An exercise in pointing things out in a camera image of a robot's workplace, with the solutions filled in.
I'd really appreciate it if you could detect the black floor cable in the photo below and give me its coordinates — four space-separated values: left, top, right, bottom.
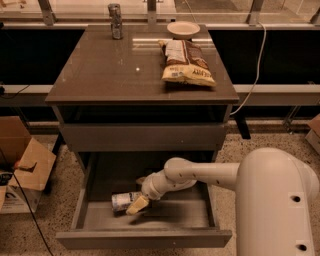
0 146 56 256

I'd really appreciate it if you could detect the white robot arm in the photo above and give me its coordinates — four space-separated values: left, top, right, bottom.
126 148 319 256

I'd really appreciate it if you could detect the white bowl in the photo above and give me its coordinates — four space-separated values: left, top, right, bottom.
167 21 200 40

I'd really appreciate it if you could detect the yellow chip bag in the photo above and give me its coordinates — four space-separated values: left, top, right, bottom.
159 40 216 87

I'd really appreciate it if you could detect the metallic can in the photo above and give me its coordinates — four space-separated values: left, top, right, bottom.
108 3 123 40

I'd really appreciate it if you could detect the blue plastic bottle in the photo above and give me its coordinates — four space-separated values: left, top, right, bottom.
111 192 142 212

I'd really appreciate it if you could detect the brown cardboard box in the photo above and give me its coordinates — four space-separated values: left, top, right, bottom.
0 116 56 214

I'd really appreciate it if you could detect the cardboard box at right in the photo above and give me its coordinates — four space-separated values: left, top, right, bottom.
305 114 320 155

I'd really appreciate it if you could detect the white hanging cable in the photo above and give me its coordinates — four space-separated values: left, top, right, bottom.
229 22 268 117

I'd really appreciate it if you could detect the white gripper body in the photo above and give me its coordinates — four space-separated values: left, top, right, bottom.
141 173 163 200

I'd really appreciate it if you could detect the open grey middle drawer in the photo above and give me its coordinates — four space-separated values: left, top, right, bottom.
56 151 232 250

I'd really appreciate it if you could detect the grey drawer cabinet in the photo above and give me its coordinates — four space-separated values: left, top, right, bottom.
46 25 238 165

